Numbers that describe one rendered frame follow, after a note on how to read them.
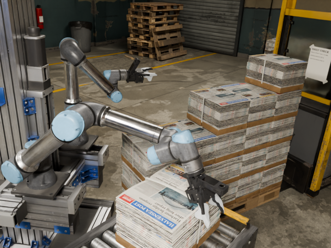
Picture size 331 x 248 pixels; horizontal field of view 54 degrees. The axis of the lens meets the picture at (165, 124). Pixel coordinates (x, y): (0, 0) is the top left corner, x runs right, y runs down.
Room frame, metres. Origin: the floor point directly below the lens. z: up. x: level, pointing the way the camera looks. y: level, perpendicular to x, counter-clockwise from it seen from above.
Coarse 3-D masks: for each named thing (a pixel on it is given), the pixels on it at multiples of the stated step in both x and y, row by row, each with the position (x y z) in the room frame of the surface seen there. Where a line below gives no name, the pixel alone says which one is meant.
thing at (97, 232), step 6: (114, 216) 1.22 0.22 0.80; (102, 222) 1.17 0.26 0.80; (108, 222) 1.17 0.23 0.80; (114, 222) 1.17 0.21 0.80; (96, 228) 1.13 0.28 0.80; (102, 228) 1.13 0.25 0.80; (108, 228) 1.13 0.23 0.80; (84, 234) 1.09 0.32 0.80; (90, 234) 1.09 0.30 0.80; (96, 234) 1.09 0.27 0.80; (102, 234) 1.11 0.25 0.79; (78, 240) 1.05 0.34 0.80; (84, 240) 1.05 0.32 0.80; (90, 240) 1.06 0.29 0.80; (102, 240) 1.11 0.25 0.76; (66, 246) 1.02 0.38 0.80; (72, 246) 1.02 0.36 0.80; (78, 246) 1.02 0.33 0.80
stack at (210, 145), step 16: (192, 128) 2.20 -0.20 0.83; (256, 128) 2.31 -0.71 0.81; (128, 144) 1.99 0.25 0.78; (144, 144) 1.91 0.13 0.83; (208, 144) 2.04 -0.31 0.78; (224, 144) 2.13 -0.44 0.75; (240, 144) 2.23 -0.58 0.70; (256, 144) 2.32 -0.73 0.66; (128, 160) 1.99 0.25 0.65; (144, 160) 1.79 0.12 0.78; (176, 160) 1.89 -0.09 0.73; (240, 160) 2.23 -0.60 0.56; (256, 160) 2.35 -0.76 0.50; (128, 176) 1.99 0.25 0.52; (144, 176) 1.79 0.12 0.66; (224, 176) 2.16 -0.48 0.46; (256, 176) 2.36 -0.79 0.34; (240, 192) 2.27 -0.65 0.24
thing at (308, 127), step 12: (300, 108) 2.98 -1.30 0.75; (312, 108) 2.91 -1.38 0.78; (324, 108) 2.89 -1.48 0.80; (300, 120) 2.96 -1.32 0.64; (312, 120) 2.86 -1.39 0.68; (324, 120) 2.77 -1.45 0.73; (300, 132) 2.94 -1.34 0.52; (312, 132) 2.84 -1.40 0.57; (300, 144) 2.91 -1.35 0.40; (312, 144) 2.81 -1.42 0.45; (300, 156) 2.89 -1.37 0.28; (312, 156) 2.79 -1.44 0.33; (324, 180) 2.67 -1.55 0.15
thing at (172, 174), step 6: (162, 168) 1.28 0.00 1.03; (168, 168) 1.28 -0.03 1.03; (174, 168) 1.28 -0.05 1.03; (180, 168) 1.29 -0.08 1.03; (156, 174) 1.23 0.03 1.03; (162, 174) 1.23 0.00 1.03; (168, 174) 1.23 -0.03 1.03; (174, 174) 1.24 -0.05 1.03; (180, 174) 1.24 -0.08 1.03; (162, 180) 1.19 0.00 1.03; (168, 180) 1.19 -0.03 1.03; (174, 180) 1.19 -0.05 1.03; (180, 180) 1.19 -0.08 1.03; (186, 180) 1.19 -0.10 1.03; (180, 186) 1.15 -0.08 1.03; (186, 186) 1.15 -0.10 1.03; (222, 198) 1.17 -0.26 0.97; (210, 210) 1.09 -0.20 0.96; (216, 210) 1.13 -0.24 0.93; (210, 216) 1.10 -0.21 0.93; (216, 216) 1.15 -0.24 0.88; (210, 222) 1.12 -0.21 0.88; (204, 228) 1.08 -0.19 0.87
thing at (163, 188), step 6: (150, 180) 1.19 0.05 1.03; (156, 180) 1.19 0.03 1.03; (156, 186) 1.14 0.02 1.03; (162, 186) 1.14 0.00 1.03; (174, 186) 1.15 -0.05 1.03; (168, 192) 1.10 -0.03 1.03; (174, 192) 1.10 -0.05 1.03; (180, 198) 1.07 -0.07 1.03; (186, 198) 1.07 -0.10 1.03; (192, 204) 1.03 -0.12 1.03; (198, 204) 1.04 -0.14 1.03; (198, 222) 1.02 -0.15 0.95; (198, 228) 1.04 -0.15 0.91; (198, 234) 1.04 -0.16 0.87
